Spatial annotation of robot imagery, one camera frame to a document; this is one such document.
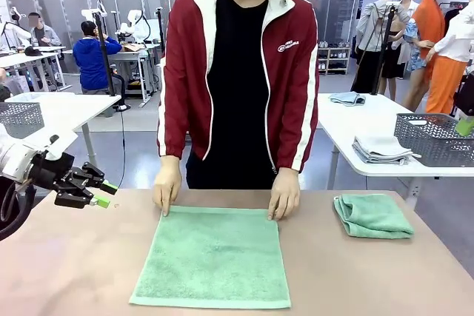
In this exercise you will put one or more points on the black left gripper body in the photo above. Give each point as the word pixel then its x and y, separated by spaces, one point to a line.
pixel 52 171

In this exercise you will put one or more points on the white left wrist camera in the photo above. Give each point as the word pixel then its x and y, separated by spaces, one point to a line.
pixel 59 147

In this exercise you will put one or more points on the grey plastic lattice basket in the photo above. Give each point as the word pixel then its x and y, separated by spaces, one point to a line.
pixel 426 146
pixel 20 118

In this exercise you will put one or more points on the white flat tray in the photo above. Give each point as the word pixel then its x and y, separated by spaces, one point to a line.
pixel 22 97

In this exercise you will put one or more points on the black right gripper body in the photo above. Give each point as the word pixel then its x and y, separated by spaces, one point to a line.
pixel 466 94

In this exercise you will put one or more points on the person's left hand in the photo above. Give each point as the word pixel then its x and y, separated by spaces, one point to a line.
pixel 285 194

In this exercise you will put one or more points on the green terry towel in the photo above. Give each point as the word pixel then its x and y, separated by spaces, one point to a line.
pixel 374 216
pixel 211 257

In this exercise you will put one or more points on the mannequin white top orange trousers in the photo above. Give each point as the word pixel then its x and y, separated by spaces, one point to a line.
pixel 455 35

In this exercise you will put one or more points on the black tripod stand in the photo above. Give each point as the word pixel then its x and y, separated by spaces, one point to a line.
pixel 105 57

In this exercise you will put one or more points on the person's right hand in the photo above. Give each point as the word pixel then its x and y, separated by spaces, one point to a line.
pixel 167 186

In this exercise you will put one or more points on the person in maroon track jacket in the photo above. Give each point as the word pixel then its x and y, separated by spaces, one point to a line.
pixel 237 72

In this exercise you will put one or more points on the black green-tipped left gripper finger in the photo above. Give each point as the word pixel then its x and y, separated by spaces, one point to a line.
pixel 92 178
pixel 76 195

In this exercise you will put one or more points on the person in blue hoodie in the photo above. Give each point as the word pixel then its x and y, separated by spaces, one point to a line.
pixel 90 60

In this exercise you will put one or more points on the white metal work desk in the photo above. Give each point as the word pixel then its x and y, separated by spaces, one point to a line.
pixel 129 55

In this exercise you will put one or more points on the person's left forearm maroon sleeve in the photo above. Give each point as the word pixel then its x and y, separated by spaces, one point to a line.
pixel 298 142

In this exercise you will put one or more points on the black pole stand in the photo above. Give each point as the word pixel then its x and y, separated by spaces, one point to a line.
pixel 160 31

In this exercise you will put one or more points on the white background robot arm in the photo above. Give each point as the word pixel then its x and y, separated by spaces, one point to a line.
pixel 89 14
pixel 15 31
pixel 139 29

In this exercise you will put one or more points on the black cap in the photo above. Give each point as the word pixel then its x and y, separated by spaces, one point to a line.
pixel 33 51

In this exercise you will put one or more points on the mannequin orange vest tan cap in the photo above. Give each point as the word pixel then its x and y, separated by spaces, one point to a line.
pixel 429 23

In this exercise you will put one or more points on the open cardboard box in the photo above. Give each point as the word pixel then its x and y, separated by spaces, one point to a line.
pixel 133 47

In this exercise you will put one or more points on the mannequin in grey shirt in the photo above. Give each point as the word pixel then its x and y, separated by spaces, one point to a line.
pixel 374 27

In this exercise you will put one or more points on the figure in blue floral shirt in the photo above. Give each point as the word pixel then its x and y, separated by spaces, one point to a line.
pixel 413 35

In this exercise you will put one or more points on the black tripod with white head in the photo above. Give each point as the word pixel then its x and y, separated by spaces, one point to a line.
pixel 387 35

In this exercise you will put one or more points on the seated person grey jacket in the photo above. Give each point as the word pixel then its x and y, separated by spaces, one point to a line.
pixel 44 36

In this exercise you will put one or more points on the white shoe shelf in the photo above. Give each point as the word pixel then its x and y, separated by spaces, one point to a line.
pixel 335 60

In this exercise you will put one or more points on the pale grey folded towels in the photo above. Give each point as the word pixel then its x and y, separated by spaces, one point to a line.
pixel 381 147

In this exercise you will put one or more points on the person's right forearm maroon sleeve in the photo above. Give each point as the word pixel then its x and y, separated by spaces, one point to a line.
pixel 172 131

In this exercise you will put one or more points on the long white work table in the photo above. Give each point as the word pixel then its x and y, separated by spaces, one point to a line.
pixel 22 58

